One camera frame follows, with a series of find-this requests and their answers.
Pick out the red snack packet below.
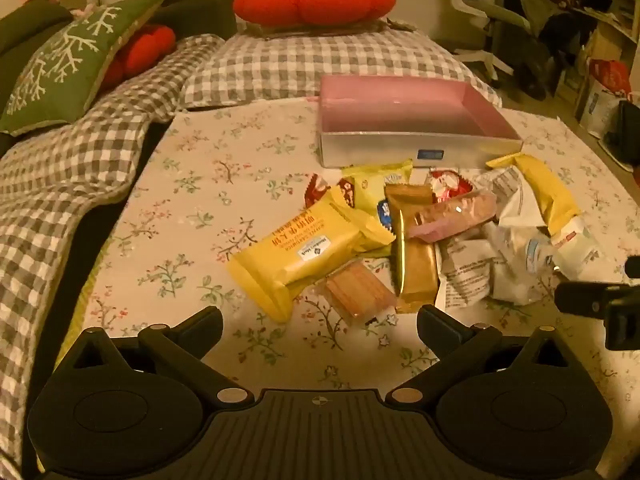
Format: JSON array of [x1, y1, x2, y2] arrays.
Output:
[[304, 174, 361, 211]]

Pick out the pink snack packet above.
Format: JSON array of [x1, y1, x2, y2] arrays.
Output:
[[407, 190, 498, 243]]

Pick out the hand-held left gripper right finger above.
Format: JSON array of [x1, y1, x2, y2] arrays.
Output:
[[385, 304, 573, 407]]

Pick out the small yellow snack packet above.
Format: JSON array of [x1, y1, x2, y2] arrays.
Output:
[[340, 159, 413, 226]]

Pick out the gold snack bar packet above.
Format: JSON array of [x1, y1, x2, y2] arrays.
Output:
[[384, 183, 441, 313]]

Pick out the grey checkered blanket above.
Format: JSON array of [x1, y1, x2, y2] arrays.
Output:
[[0, 34, 226, 461]]

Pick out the white office chair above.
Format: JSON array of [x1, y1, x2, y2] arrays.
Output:
[[452, 0, 533, 81]]

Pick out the dark green sofa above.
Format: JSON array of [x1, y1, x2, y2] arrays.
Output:
[[0, 0, 236, 61]]

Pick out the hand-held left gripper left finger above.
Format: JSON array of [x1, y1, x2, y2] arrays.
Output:
[[67, 306, 256, 407]]

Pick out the grey checkered pillow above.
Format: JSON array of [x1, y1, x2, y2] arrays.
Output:
[[179, 20, 503, 111]]

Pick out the orange shopping bag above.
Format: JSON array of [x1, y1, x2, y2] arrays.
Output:
[[587, 59, 633, 97]]

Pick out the red white candy packet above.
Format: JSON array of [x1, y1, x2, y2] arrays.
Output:
[[427, 169, 473, 204]]

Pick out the pink cardboard box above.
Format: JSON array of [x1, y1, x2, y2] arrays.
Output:
[[317, 75, 525, 168]]

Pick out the white wrapper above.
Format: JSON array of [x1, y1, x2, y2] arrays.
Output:
[[480, 167, 556, 306]]

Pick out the clear flat plastic tray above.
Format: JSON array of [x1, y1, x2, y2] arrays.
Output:
[[257, 21, 398, 38]]

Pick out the green snowflake pillow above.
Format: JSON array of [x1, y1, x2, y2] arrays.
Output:
[[0, 0, 168, 137]]

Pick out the large yellow snack packet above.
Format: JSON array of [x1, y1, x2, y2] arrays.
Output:
[[227, 191, 396, 323]]

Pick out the black case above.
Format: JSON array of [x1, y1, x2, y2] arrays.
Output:
[[602, 100, 640, 173]]

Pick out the white printed packet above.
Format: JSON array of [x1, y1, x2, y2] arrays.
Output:
[[435, 237, 496, 311]]

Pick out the small orange pumpkin cushion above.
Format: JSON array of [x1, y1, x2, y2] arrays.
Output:
[[102, 25, 177, 86]]

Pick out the floral bed sheet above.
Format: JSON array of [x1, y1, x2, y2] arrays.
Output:
[[82, 97, 640, 411]]

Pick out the clear wafer packet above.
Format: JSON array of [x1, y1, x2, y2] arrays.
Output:
[[315, 259, 397, 325]]

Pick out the wooden shelf unit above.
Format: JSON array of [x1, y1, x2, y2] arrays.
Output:
[[550, 0, 640, 126]]

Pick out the white snack packet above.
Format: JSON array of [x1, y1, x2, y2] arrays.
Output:
[[547, 217, 603, 278]]

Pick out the white shopping bag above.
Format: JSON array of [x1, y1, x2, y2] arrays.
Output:
[[582, 80, 626, 138]]

